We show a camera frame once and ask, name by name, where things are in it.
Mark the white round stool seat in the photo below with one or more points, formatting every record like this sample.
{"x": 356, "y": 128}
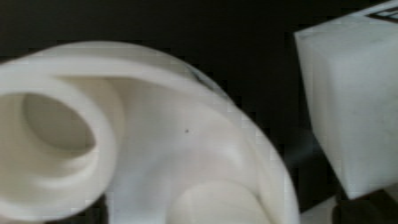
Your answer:
{"x": 127, "y": 141}

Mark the white stool leg with tag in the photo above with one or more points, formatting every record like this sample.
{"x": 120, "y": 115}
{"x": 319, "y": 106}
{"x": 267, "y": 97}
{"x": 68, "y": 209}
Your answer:
{"x": 349, "y": 62}

